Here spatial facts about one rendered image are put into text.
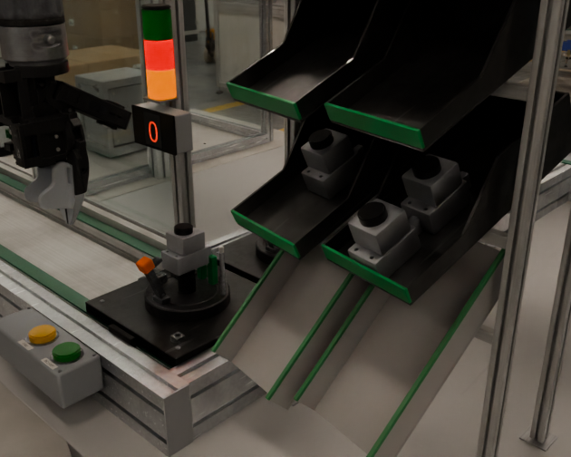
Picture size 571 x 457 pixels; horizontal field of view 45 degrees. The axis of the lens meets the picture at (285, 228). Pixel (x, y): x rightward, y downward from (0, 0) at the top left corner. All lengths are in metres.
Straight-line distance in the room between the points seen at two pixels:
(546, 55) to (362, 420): 0.44
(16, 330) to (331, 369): 0.53
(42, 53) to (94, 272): 0.64
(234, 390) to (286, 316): 0.18
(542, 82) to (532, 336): 0.70
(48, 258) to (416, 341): 0.87
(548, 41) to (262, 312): 0.50
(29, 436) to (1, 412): 0.08
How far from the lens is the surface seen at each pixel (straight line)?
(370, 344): 0.86
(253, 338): 0.95
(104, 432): 1.07
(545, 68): 0.70
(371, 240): 0.70
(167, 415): 0.97
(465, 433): 1.07
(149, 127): 1.26
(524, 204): 0.74
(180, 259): 1.08
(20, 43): 0.85
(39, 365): 1.08
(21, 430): 1.12
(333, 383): 0.87
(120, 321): 1.11
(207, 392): 1.01
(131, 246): 1.42
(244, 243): 1.34
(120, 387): 1.05
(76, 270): 1.41
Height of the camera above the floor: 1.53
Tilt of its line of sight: 24 degrees down
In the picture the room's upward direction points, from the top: straight up
